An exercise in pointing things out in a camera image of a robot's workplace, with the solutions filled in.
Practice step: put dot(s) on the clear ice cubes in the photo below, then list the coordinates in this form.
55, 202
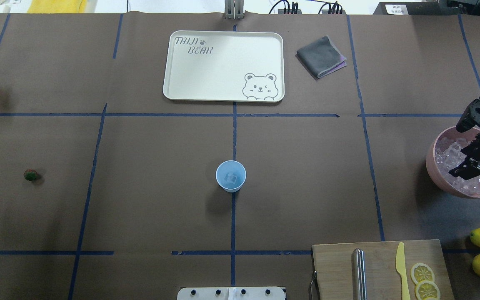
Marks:
448, 155

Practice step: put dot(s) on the light blue plastic cup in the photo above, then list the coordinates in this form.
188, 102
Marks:
231, 176

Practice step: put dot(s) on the pink bowl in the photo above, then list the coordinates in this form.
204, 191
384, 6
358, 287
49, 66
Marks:
433, 169

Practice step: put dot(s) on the yellow plastic knife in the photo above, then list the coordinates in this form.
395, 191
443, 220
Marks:
400, 265

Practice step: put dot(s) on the lemon slice lower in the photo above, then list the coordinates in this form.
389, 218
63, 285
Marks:
426, 289

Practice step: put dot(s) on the wooden cutting board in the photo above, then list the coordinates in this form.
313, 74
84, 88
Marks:
334, 266

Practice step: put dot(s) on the black box with label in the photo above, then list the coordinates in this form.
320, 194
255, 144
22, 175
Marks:
408, 8

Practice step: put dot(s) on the grey folded cloth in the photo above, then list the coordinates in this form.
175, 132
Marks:
321, 57

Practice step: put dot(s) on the cream bear tray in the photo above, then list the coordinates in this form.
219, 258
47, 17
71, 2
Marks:
225, 66

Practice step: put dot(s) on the red strawberry on table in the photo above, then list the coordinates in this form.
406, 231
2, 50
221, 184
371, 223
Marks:
31, 175

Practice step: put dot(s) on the yellow cloth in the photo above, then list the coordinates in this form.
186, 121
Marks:
57, 6

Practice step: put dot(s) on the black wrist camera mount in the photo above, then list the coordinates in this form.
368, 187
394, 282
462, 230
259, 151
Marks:
470, 117

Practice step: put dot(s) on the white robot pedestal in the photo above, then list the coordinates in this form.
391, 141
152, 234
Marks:
232, 293

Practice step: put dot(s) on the aluminium frame post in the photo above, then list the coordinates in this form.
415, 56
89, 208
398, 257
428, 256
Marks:
234, 9

